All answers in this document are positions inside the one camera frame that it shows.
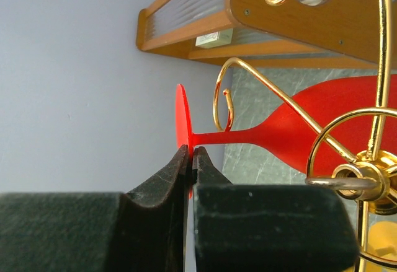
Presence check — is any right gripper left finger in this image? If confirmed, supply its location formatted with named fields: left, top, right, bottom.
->
left=1, top=146, right=189, bottom=271

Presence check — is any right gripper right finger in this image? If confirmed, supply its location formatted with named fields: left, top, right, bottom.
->
left=193, top=147, right=359, bottom=271

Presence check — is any red wine glass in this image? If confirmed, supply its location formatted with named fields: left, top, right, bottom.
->
left=175, top=74, right=397, bottom=198

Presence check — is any wooden shelf rack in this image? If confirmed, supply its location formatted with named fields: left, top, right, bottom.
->
left=136, top=0, right=380, bottom=68

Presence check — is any white box on shelf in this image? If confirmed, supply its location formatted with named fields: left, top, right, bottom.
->
left=195, top=29, right=233, bottom=49

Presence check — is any gold wire glass rack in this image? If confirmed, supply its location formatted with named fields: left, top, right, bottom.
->
left=213, top=0, right=396, bottom=271

